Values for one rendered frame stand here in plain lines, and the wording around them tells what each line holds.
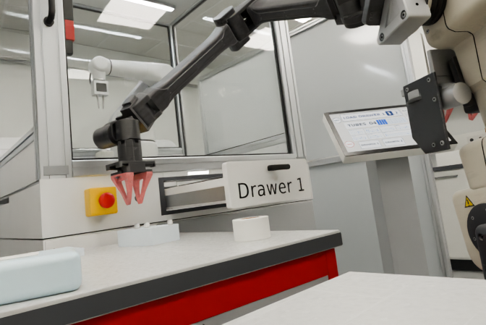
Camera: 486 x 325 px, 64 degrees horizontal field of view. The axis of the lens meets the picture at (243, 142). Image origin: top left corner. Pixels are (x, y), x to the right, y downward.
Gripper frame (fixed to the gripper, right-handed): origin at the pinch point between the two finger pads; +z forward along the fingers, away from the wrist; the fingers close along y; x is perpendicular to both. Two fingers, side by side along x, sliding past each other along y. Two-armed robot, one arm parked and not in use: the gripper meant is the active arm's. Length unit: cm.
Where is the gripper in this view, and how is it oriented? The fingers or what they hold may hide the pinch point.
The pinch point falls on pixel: (134, 200)
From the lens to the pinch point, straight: 97.2
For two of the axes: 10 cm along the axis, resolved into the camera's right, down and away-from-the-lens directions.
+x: 7.6, -2.0, -6.2
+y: -6.4, -0.3, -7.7
